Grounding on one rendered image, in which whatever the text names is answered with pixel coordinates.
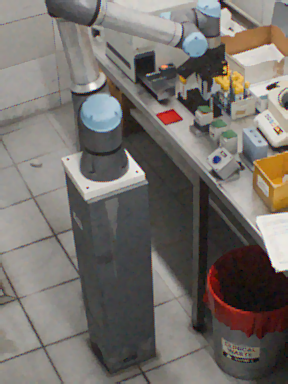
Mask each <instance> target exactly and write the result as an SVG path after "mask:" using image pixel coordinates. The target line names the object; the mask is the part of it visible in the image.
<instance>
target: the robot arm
mask: <svg viewBox="0 0 288 384"><path fill-rule="evenodd" d="M44 1H45V4H46V10H47V12H48V15H49V16H51V18H54V19H55V20H56V25H57V28H58V30H59V34H60V38H61V42H62V44H63V47H64V48H63V50H64V52H65V55H66V58H67V63H68V66H69V69H70V71H71V73H70V74H71V77H72V81H71V82H70V83H69V88H70V90H71V94H72V97H71V100H72V102H73V104H74V106H75V107H76V112H77V114H78V117H79V119H80V121H81V127H82V132H83V141H84V150H83V153H82V156H81V159H80V171H81V173H82V176H83V177H84V178H85V179H87V180H92V181H94V182H110V181H114V180H117V179H119V178H122V177H123V176H125V175H126V173H127V172H128V170H129V158H128V156H127V153H126V151H125V150H124V148H123V146H122V111H121V107H120V105H119V103H118V101H117V100H116V99H115V98H114V97H111V94H110V92H109V89H108V82H107V80H106V76H105V75H104V74H103V73H102V72H99V69H98V67H97V63H96V57H95V54H94V51H93V48H92V42H91V39H90V36H89V33H88V30H87V29H88V27H93V26H94V25H97V26H101V27H103V28H108V29H112V30H115V31H120V32H123V33H126V34H129V35H135V36H137V37H140V38H144V39H146V40H152V41H155V42H158V43H161V44H164V45H169V46H173V47H176V48H178V49H181V50H183V52H185V54H186V55H187V56H189V57H190V58H188V59H187V61H186V62H184V63H183V64H181V65H180V66H179V67H178V68H177V69H176V71H177V72H178V74H179V75H180V76H181V77H182V78H183V79H187V78H189V77H190V75H192V74H193V73H195V72H196V78H197V82H198V85H199V89H200V92H201V94H202V96H203V98H204V99H205V100H209V98H210V96H211V95H210V94H213V93H215V92H217V91H218V90H220V89H221V85H220V84H215V79H214V78H213V77H216V78H217V77H220V76H221V77H223V76H226V75H228V61H226V60H225V51H226V49H225V44H224V43H222V42H221V26H220V17H221V8H220V3H219V2H218V1H217V0H198V2H197V6H196V7H195V8H192V9H186V10H175V11H170V12H166V13H162V14H159V17H158V16H155V15H152V14H150V13H144V12H141V11H138V10H136V9H131V8H128V7H125V6H123V5H117V4H115V3H112V2H110V1H104V0H44ZM87 26H88V27H87ZM222 62H224V63H222ZM225 66H226V73H224V72H225V69H224V68H223V67H225ZM223 73H224V74H223Z"/></svg>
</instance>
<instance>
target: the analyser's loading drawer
mask: <svg viewBox="0 0 288 384"><path fill-rule="evenodd" d="M137 76H138V77H139V78H140V79H141V80H142V81H143V82H144V83H145V84H146V86H148V87H149V88H150V89H151V90H152V91H153V92H155V93H156V94H157V96H158V100H160V99H166V98H169V97H172V96H175V95H176V89H175V86H172V87H170V86H169V85H168V84H167V83H166V77H164V78H162V77H161V72H160V71H158V72H155V71H154V70H153V69H151V68H150V67H146V68H143V69H137Z"/></svg>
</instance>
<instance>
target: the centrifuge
mask: <svg viewBox="0 0 288 384"><path fill-rule="evenodd" d="M286 101H288V86H285V87H281V88H279V87H276V88H274V89H272V90H271V91H270V92H269V94H268V109H266V110H265V111H264V112H262V113H260V114H259V115H257V116H256V118H255V119H257V120H258V127H257V128H258V131H259V132H260V134H262V135H263V137H264V138H265V139H266V142H267V143H268V144H269V145H270V146H271V148H272V149H273V150H278V149H279V150H278V153H279V154H281V153H284V152H285V151H284V150H283V149H282V148H288V109H286V108H285V107H284V106H285V105H284V103H285V102H286ZM276 128H277V129H276ZM278 128H279V129H278ZM276 130H278V131H276ZM279 131H280V132H279ZM281 132H282V133H281ZM279 133H280V134H279Z"/></svg>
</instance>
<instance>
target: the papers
mask: <svg viewBox="0 0 288 384"><path fill-rule="evenodd" d="M256 223H257V226H258V228H259V232H260V234H261V236H262V238H263V242H264V244H265V246H266V248H267V252H268V254H269V255H270V258H271V262H272V265H273V267H274V269H275V271H276V273H277V272H282V271H287V270H288V212H286V213H278V214H271V215H264V216H257V221H256Z"/></svg>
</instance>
